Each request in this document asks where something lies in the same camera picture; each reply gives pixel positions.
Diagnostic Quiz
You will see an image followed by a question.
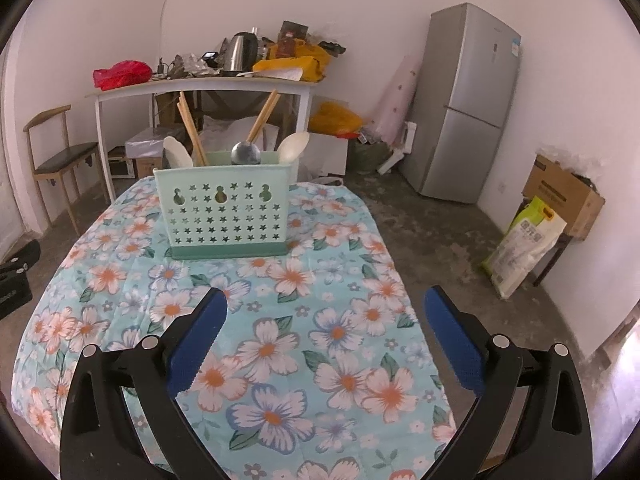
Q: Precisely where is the brown bottle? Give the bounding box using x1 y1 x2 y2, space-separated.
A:
277 21 308 58

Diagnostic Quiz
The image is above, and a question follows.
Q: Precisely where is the floral blue tablecloth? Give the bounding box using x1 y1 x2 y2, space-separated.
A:
10 172 458 480

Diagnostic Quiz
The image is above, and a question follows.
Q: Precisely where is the mint green utensil basket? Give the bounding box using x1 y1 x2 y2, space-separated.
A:
152 150 292 261

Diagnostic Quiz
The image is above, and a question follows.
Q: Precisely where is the pink rolled mat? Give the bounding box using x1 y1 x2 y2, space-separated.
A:
367 54 423 148

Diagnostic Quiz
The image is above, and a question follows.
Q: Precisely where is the open cardboard box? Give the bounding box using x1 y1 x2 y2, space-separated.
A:
522 152 606 241

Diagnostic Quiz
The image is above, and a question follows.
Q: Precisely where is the white table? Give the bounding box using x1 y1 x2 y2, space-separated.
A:
85 77 318 201

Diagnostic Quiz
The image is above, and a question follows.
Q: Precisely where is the small yellow plastic bag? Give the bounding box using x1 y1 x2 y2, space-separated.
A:
309 101 365 136

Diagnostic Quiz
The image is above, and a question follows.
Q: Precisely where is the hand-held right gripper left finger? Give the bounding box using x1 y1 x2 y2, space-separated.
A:
59 287 231 480

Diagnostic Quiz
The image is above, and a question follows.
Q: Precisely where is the grey refrigerator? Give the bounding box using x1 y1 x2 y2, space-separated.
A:
399 2 522 205

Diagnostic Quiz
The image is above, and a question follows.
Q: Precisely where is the dark wooden crate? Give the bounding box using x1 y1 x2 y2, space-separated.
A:
107 146 136 180

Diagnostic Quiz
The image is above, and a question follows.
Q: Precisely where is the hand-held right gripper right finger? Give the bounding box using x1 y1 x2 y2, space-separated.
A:
424 285 593 480

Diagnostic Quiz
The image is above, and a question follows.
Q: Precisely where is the black case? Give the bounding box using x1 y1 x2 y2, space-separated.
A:
0 272 33 321

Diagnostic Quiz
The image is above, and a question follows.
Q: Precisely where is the white foam box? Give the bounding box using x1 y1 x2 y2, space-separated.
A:
290 135 351 177

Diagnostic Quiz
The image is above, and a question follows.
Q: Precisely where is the white box with lid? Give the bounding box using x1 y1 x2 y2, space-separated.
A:
125 130 171 161

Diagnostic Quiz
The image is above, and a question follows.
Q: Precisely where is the steel electric kettle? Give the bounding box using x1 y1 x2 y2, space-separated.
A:
220 31 259 77

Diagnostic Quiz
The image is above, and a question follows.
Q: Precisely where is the large yellow plastic bag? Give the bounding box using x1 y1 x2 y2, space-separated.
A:
252 40 333 83

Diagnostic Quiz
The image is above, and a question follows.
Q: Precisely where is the cream plastic spoon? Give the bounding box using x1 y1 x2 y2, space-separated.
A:
276 131 311 165

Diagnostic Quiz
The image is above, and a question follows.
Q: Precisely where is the crumpled clear plastic bag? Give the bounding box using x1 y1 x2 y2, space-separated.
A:
170 52 221 79

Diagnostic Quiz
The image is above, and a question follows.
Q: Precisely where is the white green rice bag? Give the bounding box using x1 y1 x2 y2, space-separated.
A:
481 195 568 301

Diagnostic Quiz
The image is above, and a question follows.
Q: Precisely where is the bundle of wooden chopsticks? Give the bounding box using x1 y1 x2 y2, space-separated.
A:
176 91 210 167

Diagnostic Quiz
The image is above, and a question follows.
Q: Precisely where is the red plastic bag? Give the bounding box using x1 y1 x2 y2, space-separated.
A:
93 61 153 92

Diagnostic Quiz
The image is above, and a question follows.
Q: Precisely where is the wooden chair with black seat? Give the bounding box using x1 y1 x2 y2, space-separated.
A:
23 105 108 236

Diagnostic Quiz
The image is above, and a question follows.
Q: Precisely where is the green bin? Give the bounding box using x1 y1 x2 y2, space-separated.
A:
348 139 396 176

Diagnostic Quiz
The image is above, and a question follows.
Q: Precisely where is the white rice paddle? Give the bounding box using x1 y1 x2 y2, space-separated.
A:
162 136 194 168

